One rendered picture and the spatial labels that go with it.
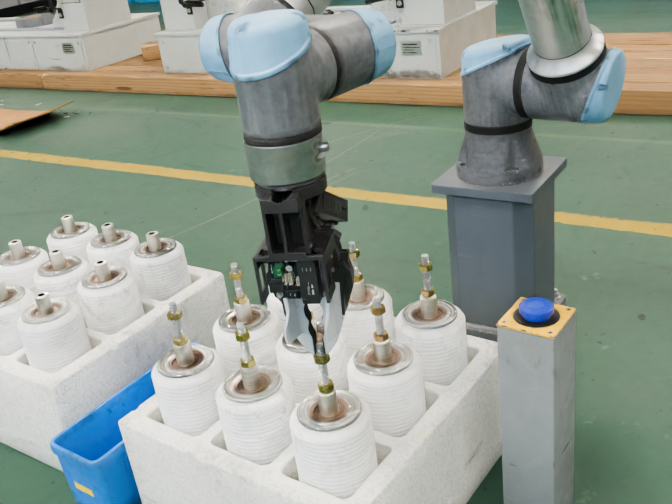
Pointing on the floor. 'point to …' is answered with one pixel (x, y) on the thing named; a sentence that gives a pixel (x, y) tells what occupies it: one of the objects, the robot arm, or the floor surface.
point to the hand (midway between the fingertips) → (320, 339)
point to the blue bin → (102, 449)
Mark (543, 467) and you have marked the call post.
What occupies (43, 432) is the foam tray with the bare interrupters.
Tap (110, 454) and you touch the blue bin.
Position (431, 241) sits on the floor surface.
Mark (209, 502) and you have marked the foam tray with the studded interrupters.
